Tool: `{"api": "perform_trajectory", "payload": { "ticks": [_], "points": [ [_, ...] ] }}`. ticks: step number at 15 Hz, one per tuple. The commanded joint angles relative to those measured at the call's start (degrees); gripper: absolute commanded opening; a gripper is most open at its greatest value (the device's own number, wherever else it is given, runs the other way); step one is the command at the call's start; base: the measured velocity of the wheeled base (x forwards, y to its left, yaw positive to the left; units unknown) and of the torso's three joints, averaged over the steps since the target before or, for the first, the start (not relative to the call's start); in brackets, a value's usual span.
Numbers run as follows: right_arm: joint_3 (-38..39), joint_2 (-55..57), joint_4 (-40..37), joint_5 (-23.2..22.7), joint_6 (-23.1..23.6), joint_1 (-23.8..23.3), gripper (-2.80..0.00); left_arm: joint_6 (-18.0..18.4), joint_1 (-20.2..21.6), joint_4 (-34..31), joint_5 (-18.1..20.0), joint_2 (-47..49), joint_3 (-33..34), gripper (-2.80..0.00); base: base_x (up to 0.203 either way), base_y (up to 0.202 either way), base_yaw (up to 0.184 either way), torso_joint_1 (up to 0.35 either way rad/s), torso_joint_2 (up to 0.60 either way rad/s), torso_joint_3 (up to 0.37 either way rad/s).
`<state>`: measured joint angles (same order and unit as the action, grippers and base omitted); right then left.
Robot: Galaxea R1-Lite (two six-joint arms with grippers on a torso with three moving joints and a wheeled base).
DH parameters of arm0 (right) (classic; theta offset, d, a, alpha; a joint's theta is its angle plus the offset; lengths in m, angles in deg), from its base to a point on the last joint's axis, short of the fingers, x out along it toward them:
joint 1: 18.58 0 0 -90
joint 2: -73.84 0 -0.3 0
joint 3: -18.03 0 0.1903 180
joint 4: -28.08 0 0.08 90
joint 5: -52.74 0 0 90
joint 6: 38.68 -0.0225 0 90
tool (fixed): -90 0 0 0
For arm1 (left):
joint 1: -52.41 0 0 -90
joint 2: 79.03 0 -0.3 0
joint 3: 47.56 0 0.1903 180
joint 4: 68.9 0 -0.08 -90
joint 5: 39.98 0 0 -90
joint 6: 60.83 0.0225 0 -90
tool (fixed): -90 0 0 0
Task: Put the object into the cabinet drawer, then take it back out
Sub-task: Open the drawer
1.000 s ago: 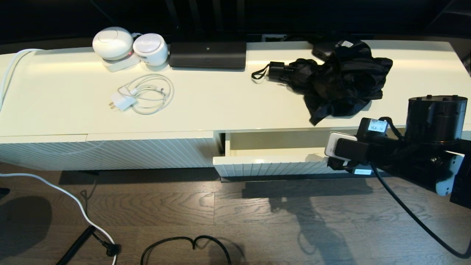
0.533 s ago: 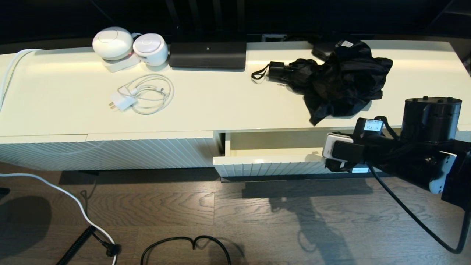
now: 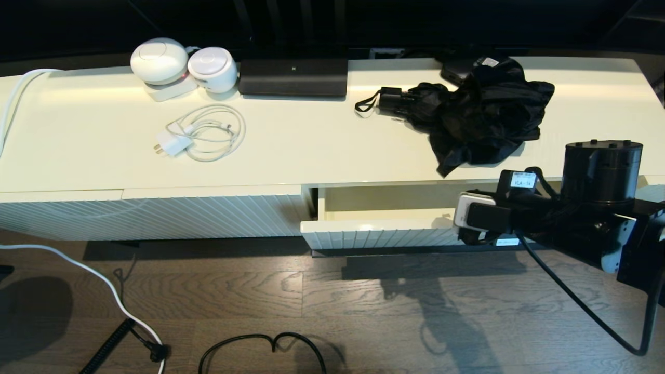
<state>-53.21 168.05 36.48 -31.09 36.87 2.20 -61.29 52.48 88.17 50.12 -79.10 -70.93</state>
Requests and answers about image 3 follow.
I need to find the black folding umbrella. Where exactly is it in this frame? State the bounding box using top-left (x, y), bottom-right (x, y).
top-left (354, 57), bottom-right (556, 178)

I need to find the white fluted drawer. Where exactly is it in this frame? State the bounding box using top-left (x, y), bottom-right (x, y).
top-left (300, 183), bottom-right (565, 252)

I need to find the white ribbed tv cabinet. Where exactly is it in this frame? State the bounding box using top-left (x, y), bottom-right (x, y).
top-left (0, 56), bottom-right (665, 244)

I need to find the white VLA label tag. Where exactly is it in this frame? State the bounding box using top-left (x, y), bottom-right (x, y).
top-left (510, 171), bottom-right (538, 189)

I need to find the black set-top box with label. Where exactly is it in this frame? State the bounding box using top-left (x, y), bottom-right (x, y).
top-left (440, 56), bottom-right (501, 87)

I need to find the black rectangular router box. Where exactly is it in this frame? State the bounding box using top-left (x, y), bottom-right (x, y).
top-left (238, 58), bottom-right (349, 99)

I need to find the small white round speaker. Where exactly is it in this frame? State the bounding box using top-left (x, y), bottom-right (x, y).
top-left (187, 47), bottom-right (239, 95)

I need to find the white plug charger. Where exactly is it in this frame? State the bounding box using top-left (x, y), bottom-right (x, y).
top-left (153, 130), bottom-right (195, 158)

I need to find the flat white base box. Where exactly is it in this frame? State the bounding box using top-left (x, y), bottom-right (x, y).
top-left (144, 78), bottom-right (200, 103)

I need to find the black angled power plug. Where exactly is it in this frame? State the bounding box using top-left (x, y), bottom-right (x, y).
top-left (130, 325), bottom-right (171, 364)

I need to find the large white round speaker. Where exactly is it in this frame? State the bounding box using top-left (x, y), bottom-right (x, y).
top-left (130, 37), bottom-right (190, 87)

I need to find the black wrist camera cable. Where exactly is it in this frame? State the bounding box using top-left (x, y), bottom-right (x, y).
top-left (458, 229), bottom-right (495, 246)

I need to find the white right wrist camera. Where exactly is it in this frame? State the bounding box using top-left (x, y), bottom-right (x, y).
top-left (453, 192), bottom-right (513, 234)

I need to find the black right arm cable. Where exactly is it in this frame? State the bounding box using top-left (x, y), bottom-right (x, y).
top-left (516, 229), bottom-right (665, 357)

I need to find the coiled white charging cable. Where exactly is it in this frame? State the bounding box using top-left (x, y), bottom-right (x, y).
top-left (167, 104), bottom-right (247, 163)

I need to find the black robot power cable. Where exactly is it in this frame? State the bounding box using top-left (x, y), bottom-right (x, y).
top-left (198, 331), bottom-right (328, 374)

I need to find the thick white power cable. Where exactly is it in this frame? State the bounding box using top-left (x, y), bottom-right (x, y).
top-left (0, 68), bottom-right (64, 159)
top-left (0, 243), bottom-right (167, 374)

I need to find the black spiral coiled cable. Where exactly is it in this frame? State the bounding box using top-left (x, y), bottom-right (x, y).
top-left (79, 318), bottom-right (137, 374)

